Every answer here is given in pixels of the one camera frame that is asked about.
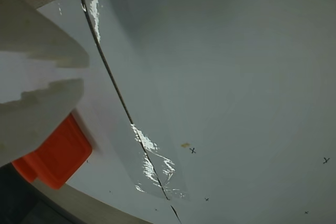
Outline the orange cube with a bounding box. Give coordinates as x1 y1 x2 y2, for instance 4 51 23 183
12 112 93 190

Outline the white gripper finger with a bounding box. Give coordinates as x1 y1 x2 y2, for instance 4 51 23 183
0 0 90 69
0 78 85 167

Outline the large white paper sheet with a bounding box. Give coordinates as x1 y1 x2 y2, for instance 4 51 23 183
79 0 336 224

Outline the clear tape strip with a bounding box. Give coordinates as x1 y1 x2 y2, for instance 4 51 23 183
56 0 104 44
130 123 193 202

